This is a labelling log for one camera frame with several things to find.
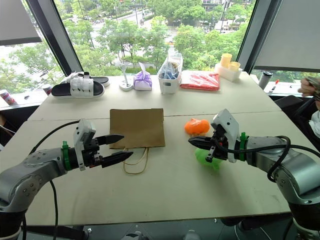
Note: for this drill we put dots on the tall yellow plastic cup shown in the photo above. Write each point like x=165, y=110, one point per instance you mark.
x=225, y=60

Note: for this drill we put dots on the orange plush toy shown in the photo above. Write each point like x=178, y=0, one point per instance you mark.
x=197, y=126

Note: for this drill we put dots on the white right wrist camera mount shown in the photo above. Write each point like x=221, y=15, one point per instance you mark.
x=228, y=123

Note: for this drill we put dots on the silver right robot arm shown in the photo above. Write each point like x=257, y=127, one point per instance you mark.
x=297, y=172

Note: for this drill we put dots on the green right wrist zip tie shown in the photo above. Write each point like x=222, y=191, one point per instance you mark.
x=242, y=147

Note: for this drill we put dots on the black white slide sandal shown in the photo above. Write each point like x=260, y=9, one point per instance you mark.
x=100, y=80
x=77, y=88

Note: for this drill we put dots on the red white paper cup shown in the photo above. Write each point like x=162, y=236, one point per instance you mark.
x=8, y=98

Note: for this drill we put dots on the person's bare hand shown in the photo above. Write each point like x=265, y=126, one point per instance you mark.
x=308, y=88

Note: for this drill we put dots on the grey roller window blind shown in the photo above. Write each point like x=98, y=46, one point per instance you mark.
x=17, y=22
x=290, y=35

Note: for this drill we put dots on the purple tied plastic bag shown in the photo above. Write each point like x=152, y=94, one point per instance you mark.
x=142, y=81

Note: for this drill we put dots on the white rectangular cup holder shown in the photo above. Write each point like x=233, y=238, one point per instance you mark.
x=228, y=73

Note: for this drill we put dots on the black chair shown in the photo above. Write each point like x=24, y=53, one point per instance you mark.
x=297, y=110

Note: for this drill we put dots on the clear plastic bag with items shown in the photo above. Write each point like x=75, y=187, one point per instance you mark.
x=171, y=65

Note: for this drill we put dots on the white plastic storage bin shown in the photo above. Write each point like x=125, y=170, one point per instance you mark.
x=168, y=85

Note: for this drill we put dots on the green plush toy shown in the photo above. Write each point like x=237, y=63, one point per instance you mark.
x=212, y=165

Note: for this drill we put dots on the dark window frame post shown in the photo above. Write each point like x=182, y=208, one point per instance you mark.
x=55, y=35
x=257, y=32

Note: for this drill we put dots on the small red rimmed cup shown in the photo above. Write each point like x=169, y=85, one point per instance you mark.
x=46, y=90

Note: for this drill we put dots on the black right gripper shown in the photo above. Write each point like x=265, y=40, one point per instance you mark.
x=220, y=147

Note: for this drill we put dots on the green left wrist zip tie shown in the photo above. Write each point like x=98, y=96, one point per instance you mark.
x=65, y=157

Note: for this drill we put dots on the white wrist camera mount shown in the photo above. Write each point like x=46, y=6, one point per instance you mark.
x=83, y=131
x=228, y=123

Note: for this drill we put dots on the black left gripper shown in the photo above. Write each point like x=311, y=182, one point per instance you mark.
x=91, y=155

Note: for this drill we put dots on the red plastic packet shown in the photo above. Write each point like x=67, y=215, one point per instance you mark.
x=200, y=80

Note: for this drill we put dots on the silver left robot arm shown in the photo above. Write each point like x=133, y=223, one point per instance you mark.
x=27, y=175

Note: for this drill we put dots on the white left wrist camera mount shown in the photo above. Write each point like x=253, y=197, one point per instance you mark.
x=83, y=131

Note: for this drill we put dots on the white cloth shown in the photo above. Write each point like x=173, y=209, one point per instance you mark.
x=315, y=122

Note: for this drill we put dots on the silver black travel tumbler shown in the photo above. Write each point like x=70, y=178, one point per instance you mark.
x=265, y=80

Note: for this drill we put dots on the small white desk stand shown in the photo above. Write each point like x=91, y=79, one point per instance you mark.
x=125, y=85

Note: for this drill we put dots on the short yellow plastic cup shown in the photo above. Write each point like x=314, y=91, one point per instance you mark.
x=234, y=67

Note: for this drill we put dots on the red capped marker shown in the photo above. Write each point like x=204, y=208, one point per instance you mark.
x=275, y=83

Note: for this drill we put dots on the green wrist zip tie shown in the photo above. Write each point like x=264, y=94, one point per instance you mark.
x=65, y=157
x=242, y=147

